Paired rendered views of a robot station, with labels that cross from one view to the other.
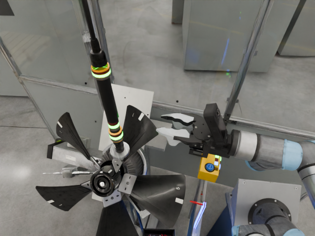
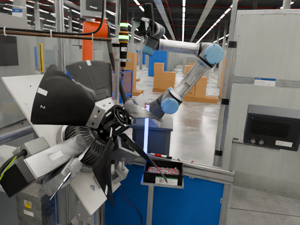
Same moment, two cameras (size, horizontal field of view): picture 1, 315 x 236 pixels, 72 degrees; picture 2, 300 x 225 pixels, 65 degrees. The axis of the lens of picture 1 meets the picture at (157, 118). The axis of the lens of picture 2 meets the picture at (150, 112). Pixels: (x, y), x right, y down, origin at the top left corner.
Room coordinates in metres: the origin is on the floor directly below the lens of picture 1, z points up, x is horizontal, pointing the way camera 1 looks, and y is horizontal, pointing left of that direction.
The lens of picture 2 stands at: (0.22, 1.22, 1.48)
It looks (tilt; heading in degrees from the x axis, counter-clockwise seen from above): 13 degrees down; 274
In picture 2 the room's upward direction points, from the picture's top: 3 degrees clockwise
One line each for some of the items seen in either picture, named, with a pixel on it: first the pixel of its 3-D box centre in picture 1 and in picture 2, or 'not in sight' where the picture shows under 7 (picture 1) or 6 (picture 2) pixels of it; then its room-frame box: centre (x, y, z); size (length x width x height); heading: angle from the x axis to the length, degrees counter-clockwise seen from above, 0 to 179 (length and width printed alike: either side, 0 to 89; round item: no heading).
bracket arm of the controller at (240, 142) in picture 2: not in sight; (255, 144); (-0.28, -0.04, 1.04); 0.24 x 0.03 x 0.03; 164
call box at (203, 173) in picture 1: (209, 165); not in sight; (0.61, -0.29, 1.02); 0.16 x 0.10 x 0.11; 164
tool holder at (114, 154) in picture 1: (117, 141); (121, 50); (0.44, 0.14, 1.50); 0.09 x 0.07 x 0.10; 19
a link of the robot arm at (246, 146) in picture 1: (243, 143); (152, 28); (0.33, -0.23, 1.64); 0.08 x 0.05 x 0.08; 164
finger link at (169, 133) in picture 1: (172, 138); (145, 24); (0.35, -0.04, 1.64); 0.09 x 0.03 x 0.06; 84
